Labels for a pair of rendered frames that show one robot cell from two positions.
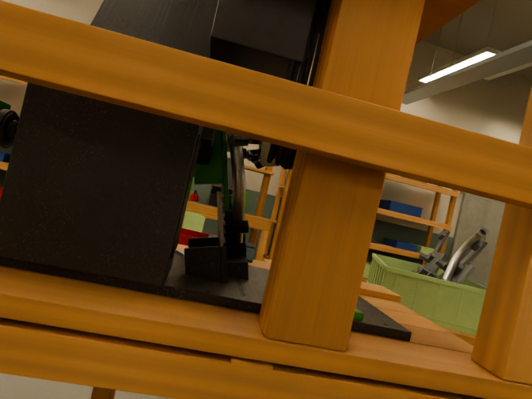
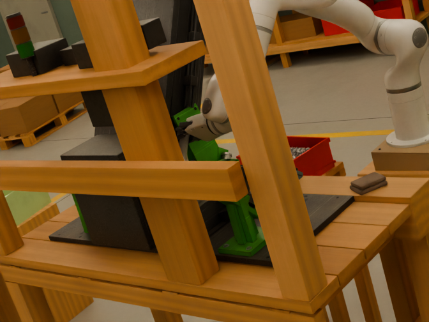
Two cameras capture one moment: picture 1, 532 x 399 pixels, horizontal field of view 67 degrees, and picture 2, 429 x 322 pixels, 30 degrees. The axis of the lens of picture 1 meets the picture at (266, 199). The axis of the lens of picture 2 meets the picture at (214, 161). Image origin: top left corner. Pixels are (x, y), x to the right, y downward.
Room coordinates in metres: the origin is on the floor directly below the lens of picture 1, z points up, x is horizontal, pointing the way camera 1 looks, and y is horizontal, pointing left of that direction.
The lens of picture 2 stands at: (-0.44, -1.97, 1.90)
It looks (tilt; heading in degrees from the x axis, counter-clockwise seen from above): 18 degrees down; 54
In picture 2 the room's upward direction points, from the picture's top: 17 degrees counter-clockwise
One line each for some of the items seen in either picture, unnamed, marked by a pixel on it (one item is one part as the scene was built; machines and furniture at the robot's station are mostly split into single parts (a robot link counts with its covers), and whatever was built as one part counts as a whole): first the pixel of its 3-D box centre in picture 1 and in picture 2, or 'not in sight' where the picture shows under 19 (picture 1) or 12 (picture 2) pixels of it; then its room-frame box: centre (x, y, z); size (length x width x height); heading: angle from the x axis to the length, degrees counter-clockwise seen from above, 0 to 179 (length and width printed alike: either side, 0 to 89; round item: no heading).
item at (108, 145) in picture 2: (112, 179); (123, 190); (0.79, 0.31, 1.07); 0.30 x 0.18 x 0.34; 99
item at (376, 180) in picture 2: not in sight; (368, 183); (1.30, -0.30, 0.91); 0.10 x 0.08 x 0.03; 157
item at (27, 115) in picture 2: not in sight; (27, 98); (3.32, 6.38, 0.37); 1.20 x 0.80 x 0.74; 21
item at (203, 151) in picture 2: (211, 159); (191, 137); (1.02, 0.16, 1.17); 0.13 x 0.12 x 0.20; 99
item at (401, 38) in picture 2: not in sight; (403, 54); (1.65, -0.27, 1.22); 0.19 x 0.12 x 0.24; 82
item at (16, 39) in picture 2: not in sight; (20, 35); (0.63, 0.30, 1.67); 0.05 x 0.05 x 0.05
